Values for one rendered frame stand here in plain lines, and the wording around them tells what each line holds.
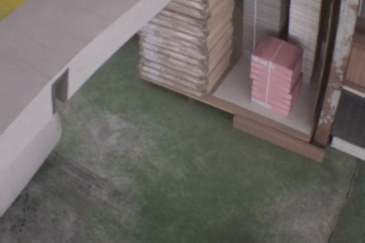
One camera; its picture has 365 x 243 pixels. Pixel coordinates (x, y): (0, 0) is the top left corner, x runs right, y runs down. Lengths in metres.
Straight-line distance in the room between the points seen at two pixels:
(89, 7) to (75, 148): 2.16
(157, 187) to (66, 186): 0.55
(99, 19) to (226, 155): 2.09
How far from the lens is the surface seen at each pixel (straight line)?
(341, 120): 2.72
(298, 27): 2.88
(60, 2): 0.79
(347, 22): 2.20
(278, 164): 2.74
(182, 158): 2.74
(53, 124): 2.41
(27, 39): 0.73
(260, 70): 2.73
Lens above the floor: 2.16
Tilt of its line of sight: 45 degrees down
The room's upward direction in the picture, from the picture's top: 3 degrees counter-clockwise
